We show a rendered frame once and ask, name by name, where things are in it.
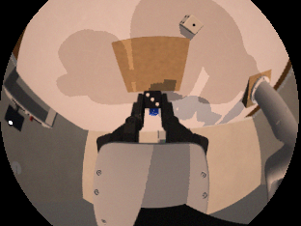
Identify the beige die with black pips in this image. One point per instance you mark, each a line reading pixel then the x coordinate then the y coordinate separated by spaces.
pixel 191 24

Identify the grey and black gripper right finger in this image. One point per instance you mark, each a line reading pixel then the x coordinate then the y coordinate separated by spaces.
pixel 175 131

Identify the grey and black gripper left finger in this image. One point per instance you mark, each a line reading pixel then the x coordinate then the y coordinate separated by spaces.
pixel 127 131

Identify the blue die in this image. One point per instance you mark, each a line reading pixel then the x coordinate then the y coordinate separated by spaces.
pixel 153 111

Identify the brown mat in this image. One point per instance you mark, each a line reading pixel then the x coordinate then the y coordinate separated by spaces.
pixel 152 63

